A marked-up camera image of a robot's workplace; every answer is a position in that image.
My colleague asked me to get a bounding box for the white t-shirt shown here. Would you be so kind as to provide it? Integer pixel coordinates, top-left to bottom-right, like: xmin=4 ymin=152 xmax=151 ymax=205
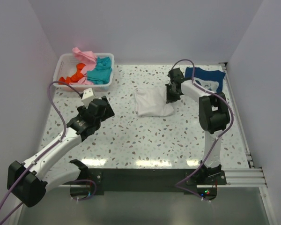
xmin=134 ymin=86 xmax=174 ymax=117

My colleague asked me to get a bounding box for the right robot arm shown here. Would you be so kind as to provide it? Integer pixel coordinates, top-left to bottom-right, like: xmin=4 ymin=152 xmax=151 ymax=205
xmin=166 ymin=68 xmax=234 ymax=184

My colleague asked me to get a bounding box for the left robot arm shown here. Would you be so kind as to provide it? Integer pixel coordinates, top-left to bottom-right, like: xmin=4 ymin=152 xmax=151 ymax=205
xmin=7 ymin=96 xmax=115 ymax=207

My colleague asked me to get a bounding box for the folded blue printed t-shirt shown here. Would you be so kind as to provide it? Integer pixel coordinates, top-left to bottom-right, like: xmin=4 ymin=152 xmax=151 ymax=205
xmin=194 ymin=67 xmax=225 ymax=93

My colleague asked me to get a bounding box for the teal t-shirt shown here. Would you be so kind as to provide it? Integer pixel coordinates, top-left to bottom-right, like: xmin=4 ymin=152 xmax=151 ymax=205
xmin=87 ymin=57 xmax=112 ymax=85

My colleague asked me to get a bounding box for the orange t-shirt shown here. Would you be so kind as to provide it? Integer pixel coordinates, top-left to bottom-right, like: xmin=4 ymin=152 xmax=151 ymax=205
xmin=58 ymin=63 xmax=86 ymax=85

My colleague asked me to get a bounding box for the pink t-shirt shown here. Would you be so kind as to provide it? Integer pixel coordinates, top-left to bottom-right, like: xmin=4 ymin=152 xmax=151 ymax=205
xmin=72 ymin=47 xmax=97 ymax=85

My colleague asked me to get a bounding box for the white plastic basket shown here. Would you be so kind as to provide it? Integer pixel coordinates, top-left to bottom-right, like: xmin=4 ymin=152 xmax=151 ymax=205
xmin=53 ymin=48 xmax=114 ymax=91

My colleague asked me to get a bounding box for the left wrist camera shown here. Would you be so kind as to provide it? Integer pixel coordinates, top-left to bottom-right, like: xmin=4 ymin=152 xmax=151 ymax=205
xmin=81 ymin=88 xmax=96 ymax=108

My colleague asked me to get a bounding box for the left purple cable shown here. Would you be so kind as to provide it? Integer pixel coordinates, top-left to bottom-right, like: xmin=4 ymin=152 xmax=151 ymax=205
xmin=0 ymin=81 xmax=98 ymax=225

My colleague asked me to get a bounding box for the purple cable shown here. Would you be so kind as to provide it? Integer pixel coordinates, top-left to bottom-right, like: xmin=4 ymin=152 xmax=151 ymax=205
xmin=172 ymin=59 xmax=235 ymax=200
xmin=0 ymin=81 xmax=98 ymax=225

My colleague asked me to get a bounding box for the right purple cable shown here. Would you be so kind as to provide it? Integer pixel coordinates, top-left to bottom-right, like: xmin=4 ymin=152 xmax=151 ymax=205
xmin=172 ymin=59 xmax=235 ymax=200

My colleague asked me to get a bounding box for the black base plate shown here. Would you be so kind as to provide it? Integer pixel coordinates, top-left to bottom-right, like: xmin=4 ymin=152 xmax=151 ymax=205
xmin=60 ymin=168 xmax=227 ymax=196

